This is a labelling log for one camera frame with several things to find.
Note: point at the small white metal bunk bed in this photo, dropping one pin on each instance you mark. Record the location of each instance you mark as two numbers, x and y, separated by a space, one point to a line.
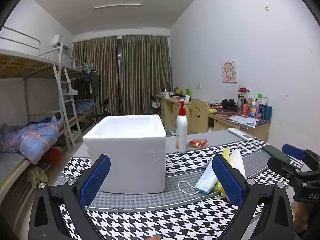
75 67

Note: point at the yellowish crumpled cloth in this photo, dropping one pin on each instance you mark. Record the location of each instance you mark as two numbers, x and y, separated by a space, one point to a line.
36 176

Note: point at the person's right hand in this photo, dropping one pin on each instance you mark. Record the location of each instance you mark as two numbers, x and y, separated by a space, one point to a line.
301 217

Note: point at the wooden desk with printed cover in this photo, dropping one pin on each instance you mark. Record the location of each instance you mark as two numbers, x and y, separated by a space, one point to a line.
225 122

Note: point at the yellow green snack packet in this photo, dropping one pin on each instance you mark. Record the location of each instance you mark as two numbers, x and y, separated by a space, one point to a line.
226 153

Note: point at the small yellow object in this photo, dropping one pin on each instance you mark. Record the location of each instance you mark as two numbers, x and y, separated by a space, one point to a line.
212 110

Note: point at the red bag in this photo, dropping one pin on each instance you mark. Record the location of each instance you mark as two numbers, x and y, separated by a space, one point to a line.
55 155

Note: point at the light wooden desk with drawers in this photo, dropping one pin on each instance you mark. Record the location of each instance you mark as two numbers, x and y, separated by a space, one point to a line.
168 110

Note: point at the white paper sheets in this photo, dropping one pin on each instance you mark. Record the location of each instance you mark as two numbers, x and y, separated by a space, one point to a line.
243 121

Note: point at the blue waste basket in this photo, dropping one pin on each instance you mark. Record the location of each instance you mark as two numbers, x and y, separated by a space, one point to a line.
170 132

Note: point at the white remote control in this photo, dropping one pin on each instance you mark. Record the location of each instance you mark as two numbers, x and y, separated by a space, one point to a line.
240 134

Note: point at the blue face mask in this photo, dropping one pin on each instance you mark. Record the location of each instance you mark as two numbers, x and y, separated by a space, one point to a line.
206 180

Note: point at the white plastic bag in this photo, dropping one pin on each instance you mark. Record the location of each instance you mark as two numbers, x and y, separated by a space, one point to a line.
237 162

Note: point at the large white metal bunk bed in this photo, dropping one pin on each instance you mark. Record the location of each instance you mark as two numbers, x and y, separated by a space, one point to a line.
22 65

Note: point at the pink cartoon wall poster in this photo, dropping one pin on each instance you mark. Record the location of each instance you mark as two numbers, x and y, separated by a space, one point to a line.
228 71

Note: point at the white foam box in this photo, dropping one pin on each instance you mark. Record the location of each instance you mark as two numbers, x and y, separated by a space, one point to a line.
130 152

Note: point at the green spray bottle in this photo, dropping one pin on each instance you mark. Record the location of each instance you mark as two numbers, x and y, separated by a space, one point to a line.
188 93

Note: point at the blue plaid quilt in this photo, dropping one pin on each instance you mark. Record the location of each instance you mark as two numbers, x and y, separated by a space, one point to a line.
32 137

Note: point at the wooden chair with smiley face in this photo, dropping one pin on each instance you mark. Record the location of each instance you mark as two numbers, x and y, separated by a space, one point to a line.
198 116

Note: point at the black folding chair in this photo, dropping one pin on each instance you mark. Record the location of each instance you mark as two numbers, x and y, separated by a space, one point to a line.
102 110

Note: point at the black headphones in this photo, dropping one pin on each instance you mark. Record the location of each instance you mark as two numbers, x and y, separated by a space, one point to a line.
229 103

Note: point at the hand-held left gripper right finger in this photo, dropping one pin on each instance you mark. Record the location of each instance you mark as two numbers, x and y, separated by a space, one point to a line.
227 180

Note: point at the narrow brown curtain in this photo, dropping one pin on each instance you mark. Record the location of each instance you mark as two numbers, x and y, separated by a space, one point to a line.
97 75

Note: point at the white pump lotion bottle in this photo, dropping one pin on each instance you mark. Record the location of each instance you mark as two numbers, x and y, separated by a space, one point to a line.
181 132

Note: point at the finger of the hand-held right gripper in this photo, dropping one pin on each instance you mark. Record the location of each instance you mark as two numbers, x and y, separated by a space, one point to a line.
293 152
283 166

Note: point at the red snack packet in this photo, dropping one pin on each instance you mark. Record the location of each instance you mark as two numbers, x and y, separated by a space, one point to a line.
198 143

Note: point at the houndstooth table mat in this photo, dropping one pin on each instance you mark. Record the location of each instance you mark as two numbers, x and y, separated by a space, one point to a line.
160 220

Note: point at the red plastic toy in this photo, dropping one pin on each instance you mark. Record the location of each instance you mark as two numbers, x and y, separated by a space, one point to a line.
243 90

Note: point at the dark hanging clothes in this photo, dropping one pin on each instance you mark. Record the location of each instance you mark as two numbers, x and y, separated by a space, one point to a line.
90 78

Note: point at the blue mattress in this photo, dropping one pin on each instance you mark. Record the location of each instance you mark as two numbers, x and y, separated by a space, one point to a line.
83 105

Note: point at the white air conditioner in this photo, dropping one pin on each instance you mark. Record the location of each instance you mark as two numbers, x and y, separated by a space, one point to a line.
57 40

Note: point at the row of toiletry bottles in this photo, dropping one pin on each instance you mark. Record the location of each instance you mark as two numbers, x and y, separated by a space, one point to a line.
261 111

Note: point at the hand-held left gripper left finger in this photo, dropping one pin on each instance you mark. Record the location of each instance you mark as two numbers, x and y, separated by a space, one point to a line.
95 178

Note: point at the ceiling tube light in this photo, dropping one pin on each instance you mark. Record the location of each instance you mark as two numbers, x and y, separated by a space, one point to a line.
117 6

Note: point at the wide brown curtain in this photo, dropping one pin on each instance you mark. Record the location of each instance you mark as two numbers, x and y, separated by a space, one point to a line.
147 72

